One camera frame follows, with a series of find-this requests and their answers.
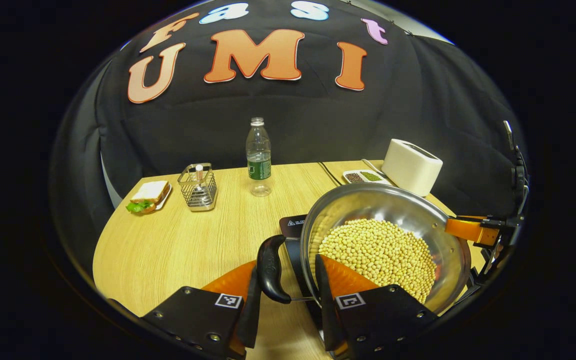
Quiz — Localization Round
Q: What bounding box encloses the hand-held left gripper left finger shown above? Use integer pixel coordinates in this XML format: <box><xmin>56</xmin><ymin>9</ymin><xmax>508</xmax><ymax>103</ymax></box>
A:
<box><xmin>140</xmin><ymin>260</ymin><xmax>263</xmax><ymax>360</ymax></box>

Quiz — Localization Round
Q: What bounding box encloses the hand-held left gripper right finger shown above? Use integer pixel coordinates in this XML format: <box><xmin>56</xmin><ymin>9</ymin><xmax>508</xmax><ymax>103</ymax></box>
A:
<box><xmin>314</xmin><ymin>254</ymin><xmax>439</xmax><ymax>360</ymax></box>

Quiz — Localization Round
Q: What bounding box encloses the black induction cooktop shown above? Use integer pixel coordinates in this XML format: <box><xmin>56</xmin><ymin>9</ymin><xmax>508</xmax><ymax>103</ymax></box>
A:
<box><xmin>279</xmin><ymin>214</ymin><xmax>321</xmax><ymax>328</ymax></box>

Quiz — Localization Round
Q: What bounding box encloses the steel pot with black handle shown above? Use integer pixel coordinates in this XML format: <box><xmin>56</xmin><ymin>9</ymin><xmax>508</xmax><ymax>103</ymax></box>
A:
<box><xmin>257</xmin><ymin>182</ymin><xmax>473</xmax><ymax>321</ymax></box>

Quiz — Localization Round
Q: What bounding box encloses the pile of soybeans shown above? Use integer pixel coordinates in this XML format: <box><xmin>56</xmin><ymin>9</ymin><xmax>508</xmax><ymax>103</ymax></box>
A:
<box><xmin>318</xmin><ymin>218</ymin><xmax>438</xmax><ymax>304</ymax></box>

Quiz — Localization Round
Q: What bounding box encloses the white toaster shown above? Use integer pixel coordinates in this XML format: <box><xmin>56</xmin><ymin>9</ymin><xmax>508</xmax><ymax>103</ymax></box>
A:
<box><xmin>381</xmin><ymin>138</ymin><xmax>444</xmax><ymax>197</ymax></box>

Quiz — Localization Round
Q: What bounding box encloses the white divided dish with beans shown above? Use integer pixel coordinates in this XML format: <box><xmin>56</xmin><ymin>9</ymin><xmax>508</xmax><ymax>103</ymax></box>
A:
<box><xmin>342</xmin><ymin>169</ymin><xmax>394</xmax><ymax>187</ymax></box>

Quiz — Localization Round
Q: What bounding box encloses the small white plate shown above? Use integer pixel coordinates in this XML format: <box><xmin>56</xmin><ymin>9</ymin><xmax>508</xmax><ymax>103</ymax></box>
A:
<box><xmin>154</xmin><ymin>184</ymin><xmax>173</xmax><ymax>211</ymax></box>

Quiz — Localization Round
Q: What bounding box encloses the sandwich with lettuce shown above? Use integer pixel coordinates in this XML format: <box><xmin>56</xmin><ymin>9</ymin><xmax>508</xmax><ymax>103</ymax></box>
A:
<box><xmin>126</xmin><ymin>180</ymin><xmax>171</xmax><ymax>214</ymax></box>

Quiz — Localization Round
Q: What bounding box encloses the clear plastic water bottle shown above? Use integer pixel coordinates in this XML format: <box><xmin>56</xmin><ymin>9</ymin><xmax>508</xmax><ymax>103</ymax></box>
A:
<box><xmin>246</xmin><ymin>117</ymin><xmax>273</xmax><ymax>197</ymax></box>

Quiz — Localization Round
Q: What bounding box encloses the black backdrop cloth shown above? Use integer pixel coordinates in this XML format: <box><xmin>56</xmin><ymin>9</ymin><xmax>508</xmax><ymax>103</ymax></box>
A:
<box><xmin>50</xmin><ymin>0</ymin><xmax>524</xmax><ymax>281</ymax></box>

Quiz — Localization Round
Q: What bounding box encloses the wire mesh basket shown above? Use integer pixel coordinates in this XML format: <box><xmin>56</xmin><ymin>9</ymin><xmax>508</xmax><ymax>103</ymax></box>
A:
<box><xmin>177</xmin><ymin>163</ymin><xmax>218</xmax><ymax>212</ymax></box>

